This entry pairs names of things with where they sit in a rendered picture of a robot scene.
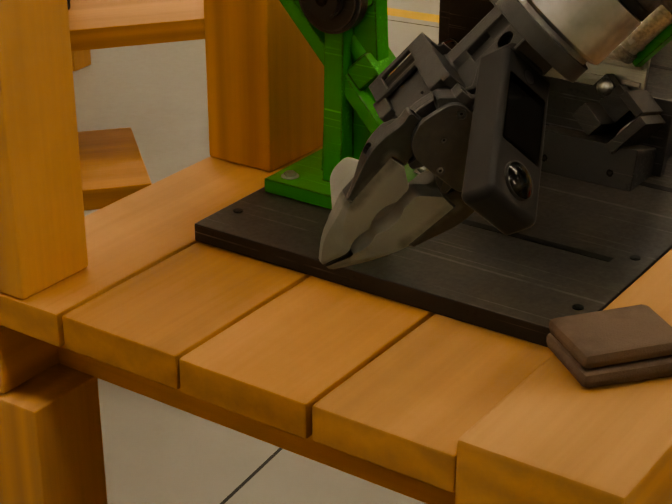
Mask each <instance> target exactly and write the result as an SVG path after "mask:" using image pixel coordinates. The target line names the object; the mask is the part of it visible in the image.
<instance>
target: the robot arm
mask: <svg viewBox="0 0 672 504"><path fill-rule="evenodd" d="M490 1H491V3H492V4H493V5H494V8H493V9H492V10H491V11H490V12H489V13H488V14H487V15H486V16H485V17H484V18H483V19H482V20H481V21H480V22H479V23H478V24H477V25H476V26H475V27H474V28H473V29H472V30H471V31H470V32H469V33H468V34H467V35H466V36H465V37H464V38H463V39H462V40H461V41H460V42H459V43H457V42H456V41H455V40H454V39H451V38H450V39H446V40H444V41H443V42H441V43H439V44H436V43H434V42H433V41H432V40H431V39H430V38H429V37H427V36H426V35H425V34H424V33H423V32H421V33H420V34H419V35H418V36H417V37H416V38H415V39H414V40H413V41H412V42H411V44H410V45H409V46H408V47H407V48H406V49H405V50H404V51H403V52H402V53H401V54H400V55H399V56H398V57H397V58H396V59H395V60H394V61H393V62H392V63H391V64H390V65H389V66H388V67H387V68H386V69H385V70H384V71H383V72H382V73H381V74H380V75H379V76H378V77H377V78H376V79H375V80H374V81H373V82H372V83H371V84H370V85H369V86H368V87H369V89H370V91H371V93H372V95H373V97H374V99H375V101H376V102H375V103H374V104H373V106H374V108H375V110H376V112H377V114H378V115H379V117H380V119H381V120H382V121H383V122H384V123H382V124H381V125H380V126H379V127H378V128H377V129H376V130H375V131H374V132H373V133H372V134H371V136H370V137H369V139H368V140H367V142H366V144H365V145H364V147H363V150H362V152H361V155H360V157H359V160H358V159H355V158H351V157H346V158H344V159H342V160H341V161H340V162H339V163H338V164H337V165H336V166H335V168H334V169H333V171H332V173H331V176H330V191H331V204H332V210H331V212H330V214H329V216H328V220H327V222H326V224H325V227H324V229H323V233H322V236H321V241H320V249H319V261H320V262H321V263H322V264H323V265H325V266H326V267H327V268H329V269H338V268H342V267H347V266H351V265H355V264H359V263H363V262H367V261H370V260H374V259H377V258H381V257H384V256H387V255H390V254H392V253H395V252H397V251H399V250H402V249H404V248H406V247H408V246H410V247H414V246H416V245H419V244H421V243H423V242H425V241H427V240H429V239H431V238H433V237H435V236H437V235H439V234H442V233H444V232H446V231H448V230H450V229H452V228H453V227H455V226H457V225H458V224H460V223H461V222H463V221H464V220H465V219H467V218H468V217H469V216H470V215H471V214H472V213H473V212H474V211H475V212H477V213H478V214H479V215H480V216H482V217H483V218H484V219H485V220H487V221H488V222H489V223H490V224H492V225H493V226H494V227H495V228H497V229H498V230H499V231H500V232H502V233H503V234H505V235H511V234H513V233H516V232H519V231H522V230H525V229H527V228H530V227H532V226H533V225H534V224H535V222H536V216H537V206H538V196H539V186H540V176H541V166H542V156H543V146H544V136H545V127H546V117H547V107H548V97H549V87H550V84H549V82H548V81H547V80H546V79H545V78H544V77H543V75H545V74H546V73H547V72H548V71H549V70H550V69H551V68H552V67H553V68H554V69H555V70H556V71H557V72H558V73H560V74H561V75H562V76H563V77H564V78H566V79H567V80H568V81H570V82H571V83H574V82H575V81H576V80H577V79H578V78H579V77H580V76H581V75H582V74H583V73H584V72H585V71H586V70H587V69H588V68H587V66H586V64H585V63H586V62H589V63H590V64H593V65H598V64H599V63H600V62H602V61H603V60H604V59H605V58H606V57H607V56H608V55H609V54H610V53H611V52H612V51H613V50H614V49H615V48H616V47H617V46H618V45H619V44H620V43H621V42H623V41H624V40H625V39H626V38H627V37H628V36H629V35H630V34H631V33H632V32H633V31H634V30H635V29H636V28H637V27H638V26H639V25H640V24H641V22H640V21H643V20H644V19H645V18H646V17H647V16H648V15H649V14H651V13H652V12H653V11H654V10H655V9H656V8H657V7H659V6H660V5H663V6H664V7H665V8H666V9H667V10H668V11H669V12H670V13H671V15H672V0H490ZM638 19H639V20H640V21H639V20H638ZM449 42H454V43H455V44H456V46H455V47H454V48H453V49H450V48H449V47H448V46H447V45H446V44H447V43H449ZM410 53H411V54H410ZM409 54H410V55H409ZM408 55H409V56H408ZM407 56H408V57H407ZM406 57H407V58H406ZM405 58H406V59H405ZM404 59H405V60H404ZM403 60H404V61H403ZM402 61H403V62H402ZM401 62H402V63H401ZM400 63H401V64H400ZM399 64H400V65H399ZM398 65H399V66H398ZM397 66H398V67H397ZM396 67H397V68H396ZM395 68H396V69H395ZM394 69H395V70H394ZM393 70H394V71H393ZM392 71H393V72H392ZM391 72H392V73H391ZM390 73H391V74H390ZM389 74H390V75H389ZM388 75H389V76H388ZM387 76H388V77H387ZM386 77H387V78H386ZM385 78H386V79H385ZM384 79H385V80H384ZM407 163H408V165H409V166H410V168H412V169H417V168H420V167H423V166H425V167H426V168H427V169H428V170H430V171H424V172H422V173H420V174H419V175H417V176H416V177H415V178H414V179H412V180H411V181H410V182H409V183H408V181H407V177H406V172H405V168H404V165H406V164H407Z"/></svg>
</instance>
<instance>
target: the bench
mask: <svg viewBox="0 0 672 504"><path fill-rule="evenodd" d="M322 148H323V145H322V146H320V147H318V148H316V149H314V150H313V151H311V152H309V153H307V154H305V155H303V156H301V157H299V158H297V159H295V160H293V161H291V162H289V163H287V164H285V165H284V166H282V167H280V168H278V169H276V170H274V171H272V172H267V171H264V170H260V169H256V168H252V167H248V166H245V165H241V164H237V163H233V162H229V161H226V160H222V159H218V158H214V157H211V156H210V157H208V158H206V159H204V160H202V161H199V162H197V163H195V164H193V165H191V166H189V167H187V168H185V169H183V170H181V171H179V172H176V173H174V174H172V175H170V176H168V177H166V178H164V179H162V180H160V181H158V182H156V183H153V184H151V185H149V186H147V187H145V188H143V189H141V190H139V191H137V192H135V193H133V194H131V195H128V196H126V197H124V198H122V199H120V200H118V201H116V202H114V203H112V204H110V205H108V206H105V207H103V208H101V209H99V210H97V211H95V212H93V213H91V214H89V215H87V216H85V230H86V242H87V255H88V266H87V267H86V268H84V269H82V270H80V271H79V272H77V273H75V274H73V275H71V276H69V277H67V278H65V279H63V280H61V281H59V282H57V283H55V284H53V285H51V286H50V287H48V288H46V289H44V290H42V291H40V292H38V293H36V294H34V295H32V296H30V297H28V298H26V299H19V298H16V297H14V296H11V295H8V294H5V293H2V292H0V504H107V492H106V480H105V467H104V455H103V442H102V430H101V417H100V405H99V392H98V380H97V378H99V379H102V380H104V381H107V382H110V383H112V384H115V385H118V386H120V387H123V388H125V389H128V390H131V391H133V392H136V393H138V394H141V395H144V396H146V397H149V398H152V399H154V400H157V401H159V402H162V403H165V404H167V405H170V406H173V407H175V408H178V409H180V410H183V411H186V412H188V413H191V414H194V415H196V416H199V417H201V418H204V419H207V420H209V421H212V422H214V423H217V424H220V425H222V426H225V427H228V428H230V429H233V430H235V431H238V432H241V433H243V434H246V435H249V436H251V437H254V438H256V439H259V440H262V441H264V442H267V443H269V444H272V445H275V446H277V447H280V448H283V449H285V450H288V451H290V452H293V453H296V454H298V455H301V456H304V457H306V458H309V459H311V460H314V461H317V462H319V463H322V464H324V465H327V466H330V467H332V468H335V469H338V470H340V471H343V472H345V473H348V474H351V475H353V476H356V477H359V478H361V479H364V480H366V481H369V482H372V483H374V484H377V485H379V486H382V487H385V488H387V489H390V490H393V491H395V492H398V493H400V494H403V495H406V496H408V497H411V498H414V499H416V500H419V501H421V502H424V503H427V504H455V485H456V461H457V442H458V440H459V438H460V437H461V436H462V435H463V434H464V433H465V432H466V431H468V430H469V429H470V428H471V427H472V426H473V425H474V424H475V423H477V422H478V421H479V420H480V419H481V418H482V417H483V416H484V415H485V414H487V413H488V412H489V411H490V410H491V409H492V408H493V407H494V406H496V405H497V404H498V403H499V402H500V401H501V400H502V399H503V398H505V397H506V396H507V395H508V394H509V393H510V392H511V391H512V390H514V389H515V388H516V387H517V386H518V385H519V384H520V383H521V382H523V381H524V380H525V379H526V378H527V377H528V376H529V375H530V374H532V373H533V372H534V371H535V370H536V369H537V368H538V367H539V366H541V365H542V364H543V363H544V362H545V361H546V360H547V359H548V358H550V357H551V356H552V355H553V354H554V353H553V352H552V351H551V350H550V349H549V348H548V347H545V346H542V345H538V344H535V343H532V342H528V341H525V340H522V339H519V338H515V337H512V336H509V335H505V334H502V333H499V332H495V331H492V330H489V329H486V328H482V327H479V326H476V325H472V324H469V323H466V322H462V321H459V320H456V319H453V318H449V317H446V316H443V315H439V314H436V313H433V312H429V311H426V310H423V309H419V308H416V307H413V306H410V305H406V304H403V303H400V302H396V301H393V300H390V299H386V298H383V297H380V296H377V295H373V294H370V293H367V292H363V291H360V290H357V289H353V288H350V287H347V286H344V285H340V284H337V283H334V282H330V281H327V280H324V279H320V278H317V277H314V276H311V275H307V274H304V273H301V272H297V271H294V270H291V269H287V268H284V267H281V266H278V265H274V264H271V263H268V262H264V261H261V260H258V259H254V258H251V257H248V256H244V255H241V254H238V253H235V252H231V251H228V250H225V249H221V248H218V247H215V246H211V245H208V244H205V243H202V242H198V241H196V240H195V223H197V222H198V221H200V220H202V219H204V218H206V217H208V216H210V215H212V214H214V213H216V212H217V211H219V210H221V209H223V208H225V207H227V206H229V205H231V204H233V203H234V202H236V201H238V200H240V199H242V198H244V197H246V196H248V195H250V194H252V193H253V192H255V191H257V190H259V189H261V188H263V187H265V178H267V177H268V176H270V175H272V174H274V173H276V172H278V171H280V170H282V169H284V168H286V167H288V166H290V165H292V164H293V163H295V162H297V161H299V160H301V159H303V158H305V157H307V156H309V155H311V154H313V153H315V152H317V151H318V150H320V149H322Z"/></svg>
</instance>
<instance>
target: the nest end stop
mask: <svg viewBox="0 0 672 504"><path fill-rule="evenodd" d="M665 123H666V122H665V120H664V119H663V118H662V116H661V115H646V116H639V117H638V118H636V119H635V120H634V121H633V122H632V123H630V124H629V125H628V126H627V127H626V128H625V129H623V130H622V131H621V132H620V133H619V134H617V135H616V136H615V137H614V138H613V139H612V140H610V141H609V142H608V143H607V144H606V145H605V146H606V147H607V149H608V150H609V151H610V153H611V154H612V153H615V152H616V151H617V150H618V149H619V148H621V147H623V146H632V145H640V144H641V143H643V142H644V141H645V140H646V139H647V138H649V137H650V136H651V135H652V134H653V133H655V132H656V131H657V130H658V129H659V128H661V127H662V126H663V125H664V124H665Z"/></svg>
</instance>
